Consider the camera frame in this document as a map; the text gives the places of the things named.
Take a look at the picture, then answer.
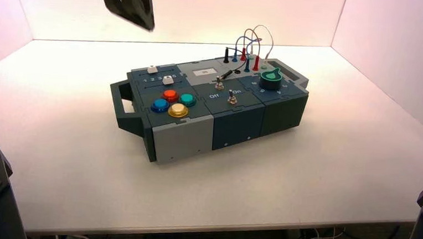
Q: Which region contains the red patch cable with plugs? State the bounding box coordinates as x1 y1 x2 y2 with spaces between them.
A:
239 27 263 72

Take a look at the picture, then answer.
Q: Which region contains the grey and teal control box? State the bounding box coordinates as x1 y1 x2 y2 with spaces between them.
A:
105 48 311 173

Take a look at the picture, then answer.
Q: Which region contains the white cable under table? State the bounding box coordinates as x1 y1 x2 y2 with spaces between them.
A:
53 232 95 239

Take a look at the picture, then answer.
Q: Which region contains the black patch cable with plugs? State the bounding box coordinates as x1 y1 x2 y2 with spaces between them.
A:
220 45 249 82

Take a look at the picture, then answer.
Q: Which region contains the blue patch cable with plugs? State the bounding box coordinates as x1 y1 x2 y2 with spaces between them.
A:
230 34 264 74

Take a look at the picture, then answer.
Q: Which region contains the green rotary knob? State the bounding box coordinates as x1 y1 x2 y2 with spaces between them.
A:
259 66 284 92

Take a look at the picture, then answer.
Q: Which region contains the yellow round push button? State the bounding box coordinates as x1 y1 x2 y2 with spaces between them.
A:
167 102 190 120

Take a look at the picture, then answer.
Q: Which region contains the blue round push button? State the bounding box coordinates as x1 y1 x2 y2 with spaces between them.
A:
150 97 171 115

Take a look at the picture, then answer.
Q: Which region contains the red round push button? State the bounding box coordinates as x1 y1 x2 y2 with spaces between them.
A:
161 89 180 103

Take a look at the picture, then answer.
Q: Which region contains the green round push button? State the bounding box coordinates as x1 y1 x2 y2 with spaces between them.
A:
177 92 198 108

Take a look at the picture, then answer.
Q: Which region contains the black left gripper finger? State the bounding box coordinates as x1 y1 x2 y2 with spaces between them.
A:
99 0 157 32

